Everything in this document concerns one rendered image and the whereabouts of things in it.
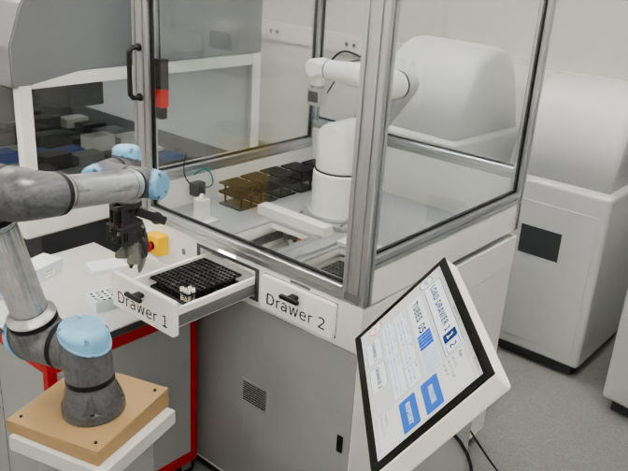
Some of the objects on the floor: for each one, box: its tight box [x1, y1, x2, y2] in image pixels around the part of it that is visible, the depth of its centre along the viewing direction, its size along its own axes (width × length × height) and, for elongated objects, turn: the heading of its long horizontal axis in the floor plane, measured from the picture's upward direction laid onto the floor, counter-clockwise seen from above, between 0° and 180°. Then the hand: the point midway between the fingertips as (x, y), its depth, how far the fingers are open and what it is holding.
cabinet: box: [144, 254, 511, 471], centre depth 291 cm, size 95×103×80 cm
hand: (136, 264), depth 212 cm, fingers open, 3 cm apart
